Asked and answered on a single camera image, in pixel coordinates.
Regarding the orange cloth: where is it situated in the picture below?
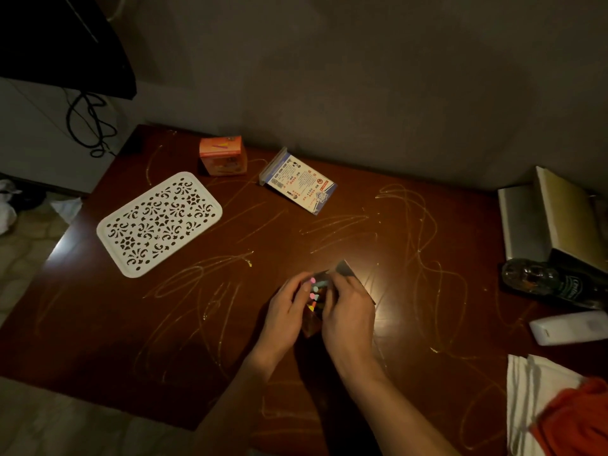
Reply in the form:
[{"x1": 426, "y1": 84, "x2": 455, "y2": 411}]
[{"x1": 528, "y1": 377, "x2": 608, "y2": 456}]

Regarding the person's right forearm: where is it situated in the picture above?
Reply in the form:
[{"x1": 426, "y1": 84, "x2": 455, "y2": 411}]
[{"x1": 338, "y1": 358, "x2": 459, "y2": 456}]

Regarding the box of coloured crayons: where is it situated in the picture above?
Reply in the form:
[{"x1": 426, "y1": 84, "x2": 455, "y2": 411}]
[{"x1": 300, "y1": 259, "x2": 377, "y2": 339}]

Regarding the orange crayon box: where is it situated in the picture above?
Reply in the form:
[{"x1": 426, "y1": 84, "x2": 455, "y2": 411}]
[{"x1": 199, "y1": 135, "x2": 249, "y2": 177}]

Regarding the person's left forearm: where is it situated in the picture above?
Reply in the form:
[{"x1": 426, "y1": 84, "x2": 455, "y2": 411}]
[{"x1": 189, "y1": 351, "x2": 278, "y2": 456}]

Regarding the white remote control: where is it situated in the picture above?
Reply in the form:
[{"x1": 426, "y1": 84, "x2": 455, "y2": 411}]
[{"x1": 529, "y1": 310, "x2": 608, "y2": 347}]

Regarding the white and blue printed box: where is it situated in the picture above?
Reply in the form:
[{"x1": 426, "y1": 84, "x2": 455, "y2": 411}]
[{"x1": 258, "y1": 146, "x2": 338, "y2": 216}]

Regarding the black monitor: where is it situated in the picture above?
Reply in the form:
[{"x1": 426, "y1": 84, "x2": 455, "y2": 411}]
[{"x1": 0, "y1": 0, "x2": 138, "y2": 100}]

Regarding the white folded cloth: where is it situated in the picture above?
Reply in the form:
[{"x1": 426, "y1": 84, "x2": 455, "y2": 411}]
[{"x1": 505, "y1": 353, "x2": 586, "y2": 456}]

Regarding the person's right hand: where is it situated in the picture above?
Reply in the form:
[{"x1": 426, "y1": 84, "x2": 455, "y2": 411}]
[{"x1": 321, "y1": 270, "x2": 377, "y2": 371}]

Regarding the black cable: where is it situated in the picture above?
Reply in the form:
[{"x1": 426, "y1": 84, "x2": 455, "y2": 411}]
[{"x1": 65, "y1": 91, "x2": 119, "y2": 158}]

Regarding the white crumpled bag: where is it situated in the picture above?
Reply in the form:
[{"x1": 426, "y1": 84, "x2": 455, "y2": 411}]
[{"x1": 0, "y1": 179, "x2": 22, "y2": 235}]

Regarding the white perforated plastic tray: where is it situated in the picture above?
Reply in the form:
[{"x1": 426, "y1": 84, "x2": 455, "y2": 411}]
[{"x1": 96, "y1": 172, "x2": 223, "y2": 279}]

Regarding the dark plastic bottle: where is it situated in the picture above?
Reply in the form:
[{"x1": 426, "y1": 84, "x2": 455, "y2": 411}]
[{"x1": 501, "y1": 257, "x2": 608, "y2": 310}]

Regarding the person's left hand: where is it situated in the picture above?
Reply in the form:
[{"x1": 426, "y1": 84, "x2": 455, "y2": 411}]
[{"x1": 251, "y1": 272, "x2": 314, "y2": 366}]

